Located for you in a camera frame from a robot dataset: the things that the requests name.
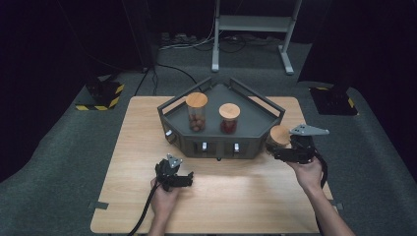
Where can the person's right hand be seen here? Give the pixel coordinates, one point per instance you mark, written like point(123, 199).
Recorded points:
point(309, 175)

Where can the jar with wooden lid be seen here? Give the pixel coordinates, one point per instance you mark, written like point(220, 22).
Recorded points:
point(196, 100)

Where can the pile of brown round nuts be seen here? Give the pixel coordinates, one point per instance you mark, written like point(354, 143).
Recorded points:
point(196, 124)

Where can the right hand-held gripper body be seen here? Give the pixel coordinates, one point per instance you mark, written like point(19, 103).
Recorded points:
point(303, 149)

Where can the power strip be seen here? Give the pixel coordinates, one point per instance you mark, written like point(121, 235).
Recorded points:
point(178, 38)

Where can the person's left hand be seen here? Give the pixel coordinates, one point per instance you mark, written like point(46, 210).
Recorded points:
point(164, 201)

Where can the black yellow striped base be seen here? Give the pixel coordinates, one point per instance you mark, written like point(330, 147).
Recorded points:
point(334, 103)
point(108, 98)

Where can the glass jar with red contents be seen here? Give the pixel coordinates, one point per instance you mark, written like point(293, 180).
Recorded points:
point(229, 110)

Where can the pile of red dried fruits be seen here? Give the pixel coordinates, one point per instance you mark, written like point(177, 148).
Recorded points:
point(228, 127)

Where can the dark grey corner rack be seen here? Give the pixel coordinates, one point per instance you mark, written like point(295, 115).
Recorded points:
point(252, 118)

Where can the grey metal stand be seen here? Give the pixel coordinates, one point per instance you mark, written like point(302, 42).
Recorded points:
point(252, 23)

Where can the grey tape piece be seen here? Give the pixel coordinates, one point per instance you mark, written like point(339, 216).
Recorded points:
point(340, 206)
point(98, 205)

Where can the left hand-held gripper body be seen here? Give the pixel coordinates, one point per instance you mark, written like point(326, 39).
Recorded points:
point(172, 178)

